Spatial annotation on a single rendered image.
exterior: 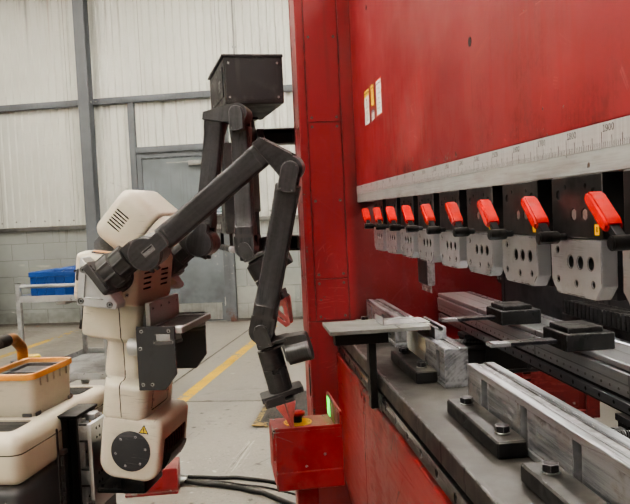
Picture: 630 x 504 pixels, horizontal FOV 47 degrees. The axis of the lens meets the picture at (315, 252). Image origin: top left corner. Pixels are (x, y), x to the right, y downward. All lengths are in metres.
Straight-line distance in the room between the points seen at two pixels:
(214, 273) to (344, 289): 6.54
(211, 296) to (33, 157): 2.97
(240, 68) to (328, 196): 0.62
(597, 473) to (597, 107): 0.50
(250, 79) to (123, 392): 1.49
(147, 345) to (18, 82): 8.72
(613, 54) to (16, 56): 9.81
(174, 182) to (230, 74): 6.51
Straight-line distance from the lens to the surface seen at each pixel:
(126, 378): 1.97
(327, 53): 2.87
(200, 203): 1.68
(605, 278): 1.00
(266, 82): 2.99
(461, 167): 1.53
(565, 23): 1.10
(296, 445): 1.76
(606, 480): 1.10
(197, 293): 9.39
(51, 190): 10.11
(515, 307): 2.03
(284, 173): 1.62
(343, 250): 2.81
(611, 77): 0.98
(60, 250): 10.09
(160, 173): 9.49
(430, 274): 1.95
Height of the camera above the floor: 1.30
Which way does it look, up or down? 3 degrees down
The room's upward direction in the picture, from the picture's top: 3 degrees counter-clockwise
